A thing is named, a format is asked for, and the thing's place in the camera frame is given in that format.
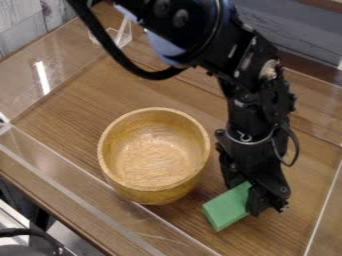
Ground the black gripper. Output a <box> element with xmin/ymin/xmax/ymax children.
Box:
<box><xmin>215</xmin><ymin>125</ymin><xmax>299</xmax><ymax>217</ymax></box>

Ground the green rectangular block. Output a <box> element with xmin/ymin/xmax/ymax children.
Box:
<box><xmin>201</xmin><ymin>182</ymin><xmax>251</xmax><ymax>232</ymax></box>

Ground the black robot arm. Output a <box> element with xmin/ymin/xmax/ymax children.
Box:
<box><xmin>66</xmin><ymin>0</ymin><xmax>299</xmax><ymax>216</ymax></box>

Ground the brown wooden bowl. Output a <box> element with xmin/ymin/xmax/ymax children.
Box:
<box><xmin>97</xmin><ymin>107</ymin><xmax>211</xmax><ymax>205</ymax></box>

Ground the clear acrylic tray wall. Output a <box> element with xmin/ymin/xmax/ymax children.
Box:
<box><xmin>0</xmin><ymin>122</ymin><xmax>220</xmax><ymax>256</ymax></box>

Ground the black cable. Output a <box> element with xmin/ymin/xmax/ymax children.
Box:
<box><xmin>0</xmin><ymin>228</ymin><xmax>65</xmax><ymax>256</ymax></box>

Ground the black metal table frame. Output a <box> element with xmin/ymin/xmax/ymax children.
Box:
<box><xmin>0</xmin><ymin>178</ymin><xmax>104</xmax><ymax>256</ymax></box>

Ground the clear acrylic corner bracket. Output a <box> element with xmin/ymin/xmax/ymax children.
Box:
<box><xmin>85</xmin><ymin>17</ymin><xmax>132</xmax><ymax>48</ymax></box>

